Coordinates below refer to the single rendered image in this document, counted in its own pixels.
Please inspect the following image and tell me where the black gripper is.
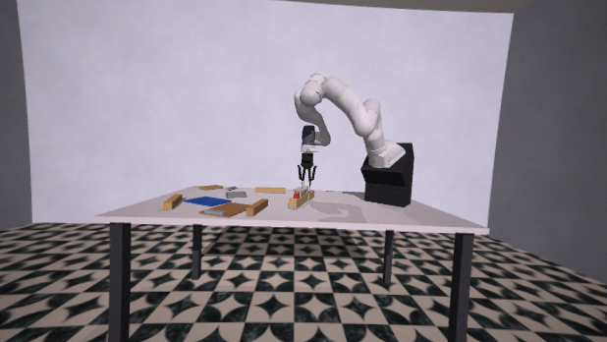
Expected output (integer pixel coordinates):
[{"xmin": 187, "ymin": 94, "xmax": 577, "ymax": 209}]
[{"xmin": 298, "ymin": 153, "xmax": 317, "ymax": 191}]

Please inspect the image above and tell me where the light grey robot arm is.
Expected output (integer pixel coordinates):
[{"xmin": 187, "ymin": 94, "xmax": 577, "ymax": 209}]
[{"xmin": 294, "ymin": 72, "xmax": 406, "ymax": 168}]

